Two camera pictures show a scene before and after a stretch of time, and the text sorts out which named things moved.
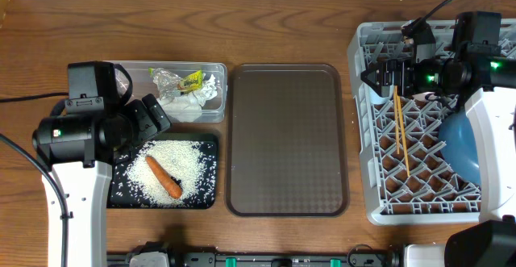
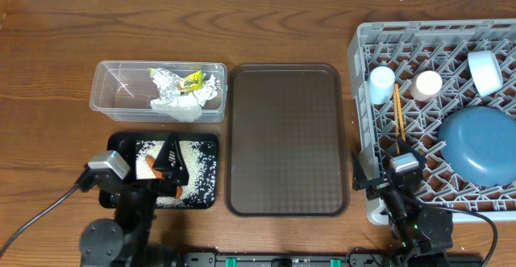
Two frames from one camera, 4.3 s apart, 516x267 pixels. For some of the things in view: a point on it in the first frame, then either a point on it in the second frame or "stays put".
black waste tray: [175, 171] stays put
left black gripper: [151, 123] → [172, 177]
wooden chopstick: [403, 134] stays put
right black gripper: [402, 69] → [360, 180]
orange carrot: [169, 184] stays put
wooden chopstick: [397, 117] stays put
